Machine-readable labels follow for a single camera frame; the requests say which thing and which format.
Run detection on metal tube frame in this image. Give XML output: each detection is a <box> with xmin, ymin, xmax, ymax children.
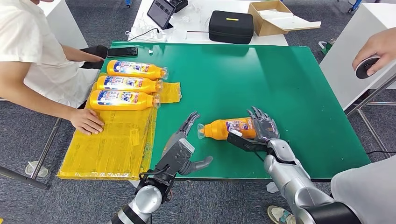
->
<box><xmin>0</xmin><ymin>98</ymin><xmax>63</xmax><ymax>190</ymax></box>

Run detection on white desk metal legs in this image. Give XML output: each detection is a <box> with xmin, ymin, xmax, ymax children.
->
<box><xmin>319</xmin><ymin>3</ymin><xmax>396</xmax><ymax>152</ymax></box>

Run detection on clear plastic cup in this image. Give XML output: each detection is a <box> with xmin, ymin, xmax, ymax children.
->
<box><xmin>25</xmin><ymin>161</ymin><xmax>49</xmax><ymax>178</ymax></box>

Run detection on green white floor object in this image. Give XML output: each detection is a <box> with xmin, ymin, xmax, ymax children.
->
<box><xmin>318</xmin><ymin>37</ymin><xmax>337</xmax><ymax>56</ymax></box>

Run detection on person's right hand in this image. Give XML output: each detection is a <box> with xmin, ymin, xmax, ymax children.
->
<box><xmin>68</xmin><ymin>108</ymin><xmax>105</xmax><ymax>136</ymax></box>

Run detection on white flat board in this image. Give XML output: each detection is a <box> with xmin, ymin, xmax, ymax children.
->
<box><xmin>257</xmin><ymin>9</ymin><xmax>322</xmax><ymax>32</ymax></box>

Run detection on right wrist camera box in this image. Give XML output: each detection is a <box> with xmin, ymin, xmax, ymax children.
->
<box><xmin>227</xmin><ymin>130</ymin><xmax>269</xmax><ymax>153</ymax></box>

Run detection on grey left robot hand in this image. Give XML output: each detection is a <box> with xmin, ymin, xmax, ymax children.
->
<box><xmin>161</xmin><ymin>111</ymin><xmax>214</xmax><ymax>176</ymax></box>

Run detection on yellow taped cardboard mat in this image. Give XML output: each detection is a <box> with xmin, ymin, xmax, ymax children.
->
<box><xmin>57</xmin><ymin>73</ymin><xmax>182</xmax><ymax>181</ymax></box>

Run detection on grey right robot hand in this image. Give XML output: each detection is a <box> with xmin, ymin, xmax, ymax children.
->
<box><xmin>246</xmin><ymin>106</ymin><xmax>281</xmax><ymax>143</ymax></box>

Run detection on black tablet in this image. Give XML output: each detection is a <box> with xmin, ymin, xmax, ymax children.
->
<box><xmin>146</xmin><ymin>0</ymin><xmax>177</xmax><ymax>30</ymax></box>

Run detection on black device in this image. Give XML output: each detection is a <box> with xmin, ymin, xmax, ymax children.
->
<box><xmin>168</xmin><ymin>0</ymin><xmax>189</xmax><ymax>13</ymax></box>

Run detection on brown cardboard box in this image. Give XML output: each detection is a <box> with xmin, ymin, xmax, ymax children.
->
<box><xmin>247</xmin><ymin>0</ymin><xmax>322</xmax><ymax>37</ymax></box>

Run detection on blue cart part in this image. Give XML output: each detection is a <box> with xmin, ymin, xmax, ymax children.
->
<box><xmin>348</xmin><ymin>0</ymin><xmax>362</xmax><ymax>14</ymax></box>

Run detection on person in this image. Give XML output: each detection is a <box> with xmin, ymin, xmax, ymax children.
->
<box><xmin>267</xmin><ymin>27</ymin><xmax>396</xmax><ymax>224</ymax></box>
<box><xmin>0</xmin><ymin>0</ymin><xmax>106</xmax><ymax>136</ymax></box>

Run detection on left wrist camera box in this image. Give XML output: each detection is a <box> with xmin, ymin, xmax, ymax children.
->
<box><xmin>155</xmin><ymin>138</ymin><xmax>196</xmax><ymax>178</ymax></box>

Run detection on person's hand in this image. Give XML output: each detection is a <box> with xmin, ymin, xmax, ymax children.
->
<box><xmin>352</xmin><ymin>27</ymin><xmax>396</xmax><ymax>77</ymax></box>

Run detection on black zipper case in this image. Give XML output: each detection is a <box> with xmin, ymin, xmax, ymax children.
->
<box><xmin>208</xmin><ymin>10</ymin><xmax>255</xmax><ymax>45</ymax></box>

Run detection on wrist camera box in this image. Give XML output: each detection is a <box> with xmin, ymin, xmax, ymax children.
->
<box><xmin>155</xmin><ymin>138</ymin><xmax>196</xmax><ymax>178</ymax></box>
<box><xmin>227</xmin><ymin>130</ymin><xmax>269</xmax><ymax>153</ymax></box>

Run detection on black charging cable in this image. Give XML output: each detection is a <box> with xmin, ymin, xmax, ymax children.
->
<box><xmin>127</xmin><ymin>28</ymin><xmax>160</xmax><ymax>42</ymax></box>

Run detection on black smartphone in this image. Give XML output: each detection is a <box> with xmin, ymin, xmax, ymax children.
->
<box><xmin>106</xmin><ymin>46</ymin><xmax>139</xmax><ymax>58</ymax></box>

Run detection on orange bottle clear cap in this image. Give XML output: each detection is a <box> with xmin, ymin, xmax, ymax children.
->
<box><xmin>106</xmin><ymin>60</ymin><xmax>169</xmax><ymax>81</ymax></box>
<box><xmin>89</xmin><ymin>90</ymin><xmax>162</xmax><ymax>111</ymax></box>
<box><xmin>96</xmin><ymin>76</ymin><xmax>164</xmax><ymax>94</ymax></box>
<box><xmin>197</xmin><ymin>117</ymin><xmax>257</xmax><ymax>140</ymax></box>

